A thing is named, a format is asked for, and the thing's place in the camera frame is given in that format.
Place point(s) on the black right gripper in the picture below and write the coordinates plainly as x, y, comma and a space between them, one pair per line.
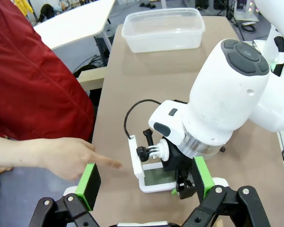
172, 160

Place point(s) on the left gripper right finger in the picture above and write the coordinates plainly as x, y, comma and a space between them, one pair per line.
203, 175

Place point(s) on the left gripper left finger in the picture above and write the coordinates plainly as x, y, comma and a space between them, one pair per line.
92, 186

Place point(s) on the white unwrapped digital clock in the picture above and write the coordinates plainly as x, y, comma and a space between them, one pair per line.
156, 177

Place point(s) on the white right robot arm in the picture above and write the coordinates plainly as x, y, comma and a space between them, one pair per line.
222, 94

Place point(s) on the person's right forearm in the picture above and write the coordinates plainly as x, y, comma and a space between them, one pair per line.
14, 151

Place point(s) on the person's right hand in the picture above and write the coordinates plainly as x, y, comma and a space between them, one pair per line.
68, 156

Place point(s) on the person in red jacket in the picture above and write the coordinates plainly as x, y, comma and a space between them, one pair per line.
26, 82

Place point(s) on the clear plastic container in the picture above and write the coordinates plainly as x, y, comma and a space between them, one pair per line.
163, 35

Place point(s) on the white side table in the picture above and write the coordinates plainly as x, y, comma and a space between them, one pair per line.
80, 21

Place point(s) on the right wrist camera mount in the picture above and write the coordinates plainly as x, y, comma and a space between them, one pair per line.
136, 160

